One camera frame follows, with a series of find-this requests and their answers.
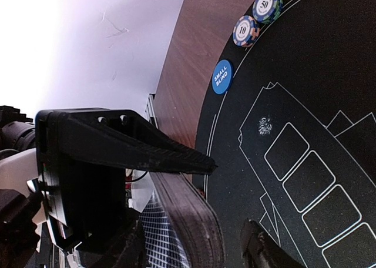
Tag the round black poker mat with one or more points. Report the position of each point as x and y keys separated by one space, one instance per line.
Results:
x=294 y=136

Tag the green chip stack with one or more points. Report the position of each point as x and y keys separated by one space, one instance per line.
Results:
x=267 y=11

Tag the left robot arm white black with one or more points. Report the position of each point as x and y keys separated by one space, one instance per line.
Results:
x=22 y=206

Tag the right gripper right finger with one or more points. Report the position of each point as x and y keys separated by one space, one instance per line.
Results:
x=259 y=250

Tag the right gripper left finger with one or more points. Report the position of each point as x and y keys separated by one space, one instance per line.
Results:
x=121 y=244

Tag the white chip stack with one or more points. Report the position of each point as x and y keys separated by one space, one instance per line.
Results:
x=246 y=31

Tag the blue round blind button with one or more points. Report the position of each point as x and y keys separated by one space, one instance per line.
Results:
x=222 y=77

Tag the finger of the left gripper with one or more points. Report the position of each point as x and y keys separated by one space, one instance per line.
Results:
x=114 y=138

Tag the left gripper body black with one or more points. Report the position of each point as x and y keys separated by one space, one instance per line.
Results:
x=81 y=175

